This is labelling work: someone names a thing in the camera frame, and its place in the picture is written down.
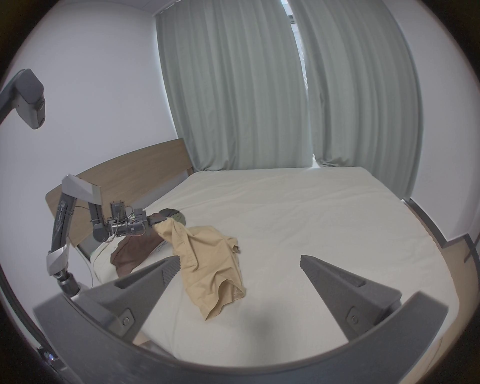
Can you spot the bed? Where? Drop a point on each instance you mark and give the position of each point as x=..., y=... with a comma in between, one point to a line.
x=300, y=225

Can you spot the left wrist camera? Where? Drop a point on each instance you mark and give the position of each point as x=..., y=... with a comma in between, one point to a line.
x=117, y=209

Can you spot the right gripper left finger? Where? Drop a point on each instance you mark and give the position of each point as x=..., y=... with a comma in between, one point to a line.
x=131, y=300

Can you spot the window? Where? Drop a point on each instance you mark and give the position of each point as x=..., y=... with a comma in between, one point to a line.
x=303, y=56

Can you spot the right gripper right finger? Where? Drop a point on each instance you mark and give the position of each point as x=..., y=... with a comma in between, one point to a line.
x=348, y=296

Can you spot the brown shorts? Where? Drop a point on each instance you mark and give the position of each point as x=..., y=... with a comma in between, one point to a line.
x=131, y=255

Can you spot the green garment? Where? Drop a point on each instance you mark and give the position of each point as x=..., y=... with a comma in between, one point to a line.
x=180, y=218

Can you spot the pale green curtain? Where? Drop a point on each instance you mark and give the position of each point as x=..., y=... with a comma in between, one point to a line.
x=232, y=82
x=360, y=93

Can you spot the beige shorts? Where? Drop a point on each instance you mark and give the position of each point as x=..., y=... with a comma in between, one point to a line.
x=202, y=262

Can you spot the white garment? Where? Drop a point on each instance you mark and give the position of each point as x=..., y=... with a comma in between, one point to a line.
x=165, y=245

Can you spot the black garment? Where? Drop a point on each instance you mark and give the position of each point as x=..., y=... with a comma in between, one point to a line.
x=167, y=213

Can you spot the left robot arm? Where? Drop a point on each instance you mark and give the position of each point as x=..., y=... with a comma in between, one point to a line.
x=62, y=225

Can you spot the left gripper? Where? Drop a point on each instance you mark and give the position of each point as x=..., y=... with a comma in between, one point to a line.
x=133, y=227

